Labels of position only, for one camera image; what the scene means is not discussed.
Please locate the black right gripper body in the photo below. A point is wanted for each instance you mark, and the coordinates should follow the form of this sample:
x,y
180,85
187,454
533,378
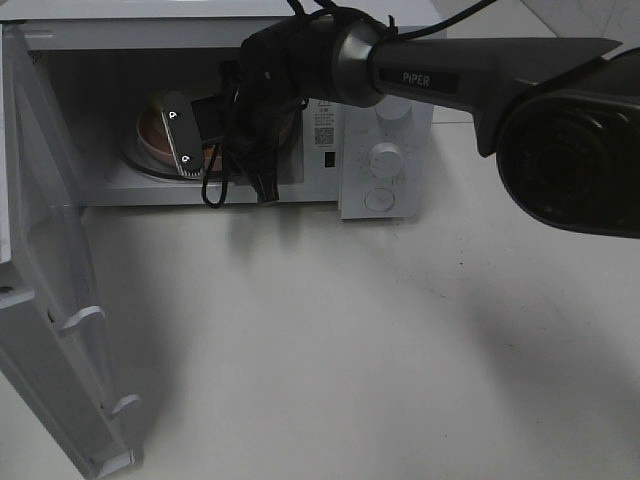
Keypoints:
x,y
256,106

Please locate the pink round plate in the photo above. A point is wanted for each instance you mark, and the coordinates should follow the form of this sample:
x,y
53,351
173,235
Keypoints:
x,y
154,140

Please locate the round microwave door button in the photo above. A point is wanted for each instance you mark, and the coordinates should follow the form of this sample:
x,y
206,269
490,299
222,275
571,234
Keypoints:
x,y
379,200

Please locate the white microwave door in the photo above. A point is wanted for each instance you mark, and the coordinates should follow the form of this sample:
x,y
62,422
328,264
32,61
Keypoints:
x,y
54,346

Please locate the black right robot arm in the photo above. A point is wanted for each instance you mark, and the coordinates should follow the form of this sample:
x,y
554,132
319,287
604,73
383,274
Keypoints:
x,y
560,115

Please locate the white microwave oven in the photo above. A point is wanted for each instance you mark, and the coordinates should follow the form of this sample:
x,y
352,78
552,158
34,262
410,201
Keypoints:
x,y
78,79

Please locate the glass microwave turntable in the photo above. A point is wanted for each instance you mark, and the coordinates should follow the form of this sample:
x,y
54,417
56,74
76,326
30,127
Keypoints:
x,y
142,162

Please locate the white lower microwave knob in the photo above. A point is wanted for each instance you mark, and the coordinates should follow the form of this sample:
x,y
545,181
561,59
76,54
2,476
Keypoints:
x,y
386,160

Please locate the white microwave knob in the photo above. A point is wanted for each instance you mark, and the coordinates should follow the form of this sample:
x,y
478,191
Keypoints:
x,y
386,160
393,110

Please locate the white upper microwave knob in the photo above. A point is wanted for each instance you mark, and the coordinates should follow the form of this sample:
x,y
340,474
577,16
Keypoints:
x,y
393,110

